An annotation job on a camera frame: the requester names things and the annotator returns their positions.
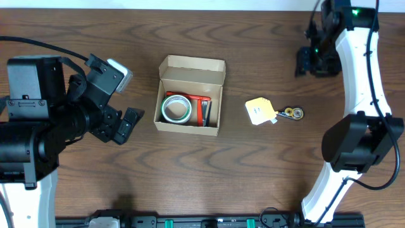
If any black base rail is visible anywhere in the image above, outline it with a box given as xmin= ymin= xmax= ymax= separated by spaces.
xmin=55 ymin=207 xmax=366 ymax=228

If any correction tape dispenser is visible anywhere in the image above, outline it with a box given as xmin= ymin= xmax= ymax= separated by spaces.
xmin=275 ymin=106 xmax=304 ymax=121

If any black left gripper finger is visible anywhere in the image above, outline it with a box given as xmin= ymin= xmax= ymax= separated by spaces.
xmin=112 ymin=120 xmax=133 ymax=145
xmin=122 ymin=108 xmax=145 ymax=127

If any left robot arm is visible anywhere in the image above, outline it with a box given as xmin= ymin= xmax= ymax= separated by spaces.
xmin=1 ymin=55 xmax=144 ymax=227

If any green tape roll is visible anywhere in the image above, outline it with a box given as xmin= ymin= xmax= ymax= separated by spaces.
xmin=160 ymin=96 xmax=193 ymax=125

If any open cardboard box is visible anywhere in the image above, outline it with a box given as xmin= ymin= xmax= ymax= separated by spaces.
xmin=154 ymin=55 xmax=226 ymax=136

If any small yellow spiral notepad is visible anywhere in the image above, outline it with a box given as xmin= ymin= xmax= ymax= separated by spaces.
xmin=245 ymin=97 xmax=277 ymax=125

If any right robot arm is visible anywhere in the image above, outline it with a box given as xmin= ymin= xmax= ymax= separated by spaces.
xmin=290 ymin=0 xmax=404 ymax=227

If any white masking tape roll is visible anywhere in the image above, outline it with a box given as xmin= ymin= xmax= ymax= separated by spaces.
xmin=160 ymin=94 xmax=193 ymax=124

